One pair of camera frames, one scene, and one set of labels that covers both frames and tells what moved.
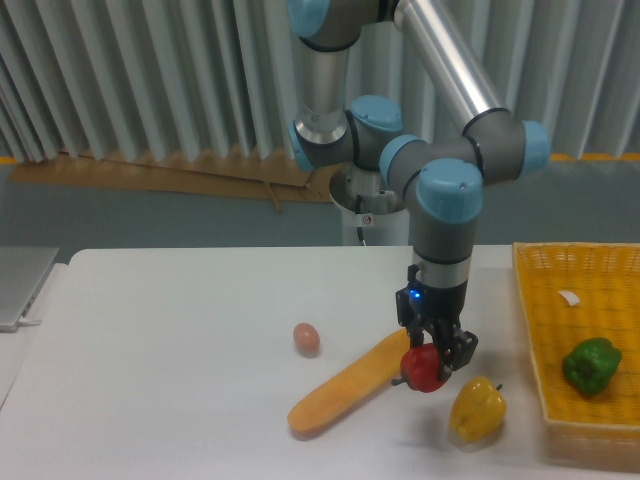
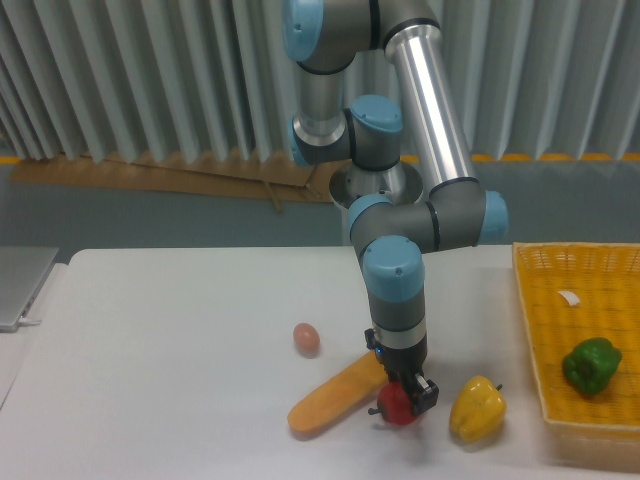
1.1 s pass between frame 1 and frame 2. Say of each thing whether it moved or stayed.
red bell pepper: moved
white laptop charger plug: stayed
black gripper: moved
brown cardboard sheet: stayed
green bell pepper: stayed
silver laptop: stayed
